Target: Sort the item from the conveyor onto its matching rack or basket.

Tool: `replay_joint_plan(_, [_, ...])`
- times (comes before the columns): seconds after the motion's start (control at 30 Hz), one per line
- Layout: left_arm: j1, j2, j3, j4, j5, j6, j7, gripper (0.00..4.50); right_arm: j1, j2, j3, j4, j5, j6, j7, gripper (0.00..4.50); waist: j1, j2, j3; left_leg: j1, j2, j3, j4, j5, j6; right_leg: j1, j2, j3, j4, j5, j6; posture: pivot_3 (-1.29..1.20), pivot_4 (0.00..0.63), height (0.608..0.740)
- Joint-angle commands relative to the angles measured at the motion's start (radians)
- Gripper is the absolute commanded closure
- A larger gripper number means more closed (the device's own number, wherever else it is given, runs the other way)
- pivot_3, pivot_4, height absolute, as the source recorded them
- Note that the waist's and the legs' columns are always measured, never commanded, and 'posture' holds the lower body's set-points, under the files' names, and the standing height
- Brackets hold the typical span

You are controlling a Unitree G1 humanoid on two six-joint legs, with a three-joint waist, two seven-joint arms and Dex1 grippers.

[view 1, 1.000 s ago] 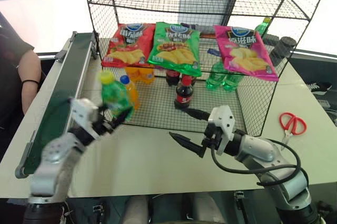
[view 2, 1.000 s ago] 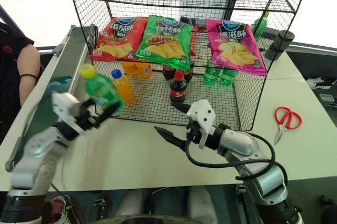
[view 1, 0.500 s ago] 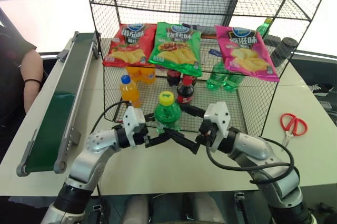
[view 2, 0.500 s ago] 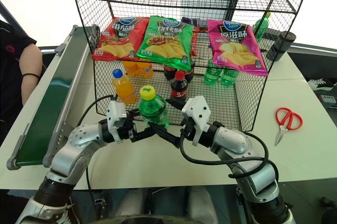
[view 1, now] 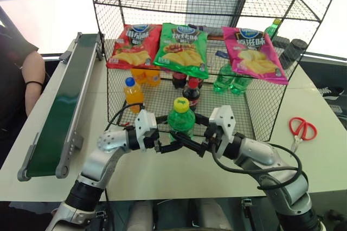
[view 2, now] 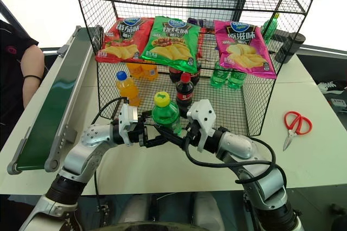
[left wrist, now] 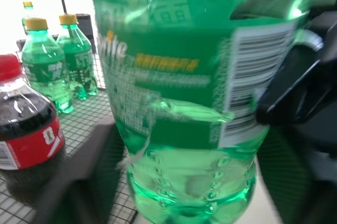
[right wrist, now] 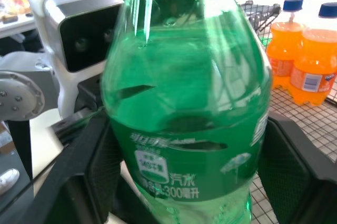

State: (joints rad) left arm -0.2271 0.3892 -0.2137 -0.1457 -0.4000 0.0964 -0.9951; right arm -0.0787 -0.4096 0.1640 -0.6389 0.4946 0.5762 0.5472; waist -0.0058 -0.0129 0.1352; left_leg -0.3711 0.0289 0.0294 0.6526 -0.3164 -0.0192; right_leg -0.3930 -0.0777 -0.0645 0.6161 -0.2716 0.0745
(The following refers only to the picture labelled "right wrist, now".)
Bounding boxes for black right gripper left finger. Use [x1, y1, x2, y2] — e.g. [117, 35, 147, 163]
[15, 115, 125, 224]

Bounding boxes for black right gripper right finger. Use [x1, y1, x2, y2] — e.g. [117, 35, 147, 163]
[257, 112, 337, 224]

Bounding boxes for green plastic soda bottle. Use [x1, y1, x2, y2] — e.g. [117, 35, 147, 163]
[101, 0, 273, 224]

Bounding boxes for black metal leg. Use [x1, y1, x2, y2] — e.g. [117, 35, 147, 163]
[7, 120, 34, 180]

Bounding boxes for white shoe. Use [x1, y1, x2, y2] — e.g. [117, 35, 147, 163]
[0, 168, 21, 196]

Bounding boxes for brown cardboard box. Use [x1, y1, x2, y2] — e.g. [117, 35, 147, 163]
[0, 121, 17, 156]

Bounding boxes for white background table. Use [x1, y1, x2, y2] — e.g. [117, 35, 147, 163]
[0, 15, 37, 39]

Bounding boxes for orange soda bottle blue cap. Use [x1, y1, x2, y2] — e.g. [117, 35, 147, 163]
[288, 2, 337, 107]
[265, 0, 308, 90]

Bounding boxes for colourful snack packets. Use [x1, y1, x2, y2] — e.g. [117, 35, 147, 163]
[0, 0, 32, 16]

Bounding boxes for white robot camera head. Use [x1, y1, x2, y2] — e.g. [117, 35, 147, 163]
[28, 0, 126, 120]

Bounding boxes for black wire basket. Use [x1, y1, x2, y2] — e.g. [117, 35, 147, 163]
[238, 0, 281, 51]

